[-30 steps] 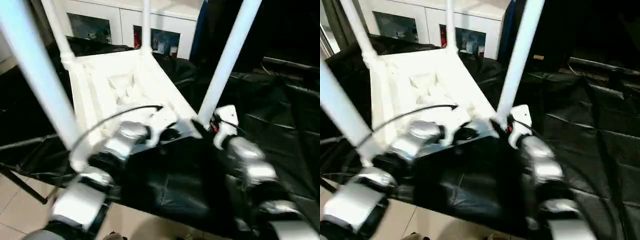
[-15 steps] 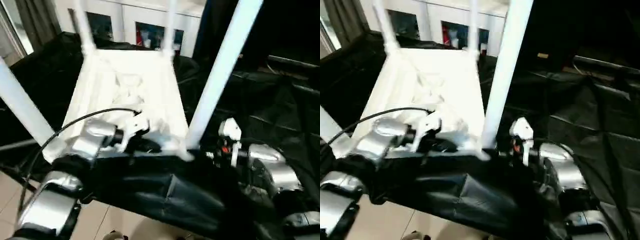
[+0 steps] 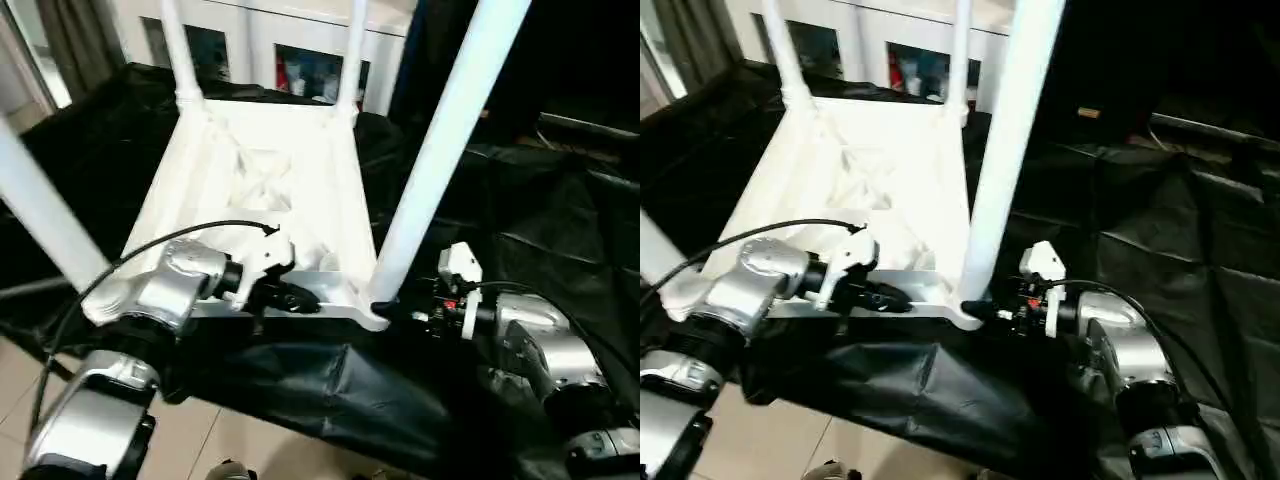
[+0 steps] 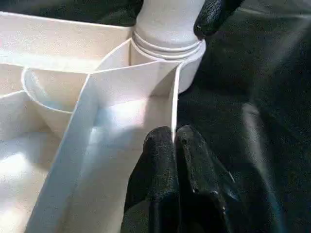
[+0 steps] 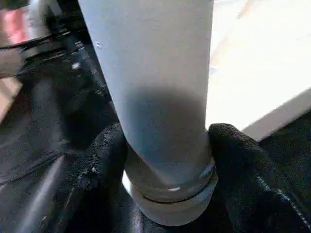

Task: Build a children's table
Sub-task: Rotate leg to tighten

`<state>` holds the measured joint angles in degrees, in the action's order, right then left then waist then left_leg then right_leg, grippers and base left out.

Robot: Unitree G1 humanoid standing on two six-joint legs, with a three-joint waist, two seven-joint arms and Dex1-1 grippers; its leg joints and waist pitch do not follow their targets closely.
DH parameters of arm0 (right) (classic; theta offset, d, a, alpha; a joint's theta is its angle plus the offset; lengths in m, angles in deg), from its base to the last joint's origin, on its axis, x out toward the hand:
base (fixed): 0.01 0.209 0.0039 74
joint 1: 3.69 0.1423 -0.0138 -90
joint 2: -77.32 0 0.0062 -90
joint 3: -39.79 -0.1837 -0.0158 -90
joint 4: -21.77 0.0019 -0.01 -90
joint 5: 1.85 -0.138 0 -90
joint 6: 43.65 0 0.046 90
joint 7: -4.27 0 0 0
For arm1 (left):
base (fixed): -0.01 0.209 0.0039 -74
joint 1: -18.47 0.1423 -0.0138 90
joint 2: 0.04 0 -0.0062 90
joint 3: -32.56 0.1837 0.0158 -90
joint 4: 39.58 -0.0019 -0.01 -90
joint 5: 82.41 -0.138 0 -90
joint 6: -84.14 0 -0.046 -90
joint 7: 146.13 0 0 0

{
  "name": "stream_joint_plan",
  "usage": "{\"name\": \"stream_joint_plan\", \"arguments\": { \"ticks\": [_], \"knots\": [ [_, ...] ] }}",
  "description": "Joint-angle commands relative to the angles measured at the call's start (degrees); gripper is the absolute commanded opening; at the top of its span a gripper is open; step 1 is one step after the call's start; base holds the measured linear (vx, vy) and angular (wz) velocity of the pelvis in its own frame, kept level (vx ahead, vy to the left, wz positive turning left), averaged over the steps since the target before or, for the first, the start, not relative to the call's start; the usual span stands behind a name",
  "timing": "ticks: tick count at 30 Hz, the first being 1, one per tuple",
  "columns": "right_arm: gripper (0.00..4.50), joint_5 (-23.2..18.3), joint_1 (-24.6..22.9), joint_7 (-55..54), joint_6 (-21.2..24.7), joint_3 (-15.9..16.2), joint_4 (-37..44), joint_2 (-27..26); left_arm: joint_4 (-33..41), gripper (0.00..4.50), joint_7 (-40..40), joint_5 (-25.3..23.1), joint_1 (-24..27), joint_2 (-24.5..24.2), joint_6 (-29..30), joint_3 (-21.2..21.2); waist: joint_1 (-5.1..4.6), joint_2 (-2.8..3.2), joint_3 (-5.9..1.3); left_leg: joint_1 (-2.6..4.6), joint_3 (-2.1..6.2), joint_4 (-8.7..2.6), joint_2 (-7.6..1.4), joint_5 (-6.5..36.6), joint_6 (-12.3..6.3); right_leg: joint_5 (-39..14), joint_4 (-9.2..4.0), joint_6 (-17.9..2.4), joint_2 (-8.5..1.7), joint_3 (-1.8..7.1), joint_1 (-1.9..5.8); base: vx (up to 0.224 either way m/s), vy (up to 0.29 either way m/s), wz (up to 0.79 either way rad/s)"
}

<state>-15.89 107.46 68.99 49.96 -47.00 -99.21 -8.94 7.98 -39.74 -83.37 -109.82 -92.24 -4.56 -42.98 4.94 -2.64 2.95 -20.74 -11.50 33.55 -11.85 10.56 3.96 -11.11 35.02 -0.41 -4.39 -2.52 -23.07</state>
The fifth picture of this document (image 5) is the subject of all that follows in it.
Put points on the black mat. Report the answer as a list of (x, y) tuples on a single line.
[(24, 145)]

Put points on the white plastic table leg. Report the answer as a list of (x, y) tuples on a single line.
[(155, 85)]

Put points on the grey padded garment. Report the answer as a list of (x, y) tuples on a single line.
[(36, 19)]

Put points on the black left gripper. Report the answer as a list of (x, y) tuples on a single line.
[(70, 48)]

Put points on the pink padded jacket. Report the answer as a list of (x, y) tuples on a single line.
[(14, 26)]

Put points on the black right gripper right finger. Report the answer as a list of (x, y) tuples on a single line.
[(255, 184)]

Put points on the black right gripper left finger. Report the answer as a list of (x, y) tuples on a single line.
[(97, 184)]

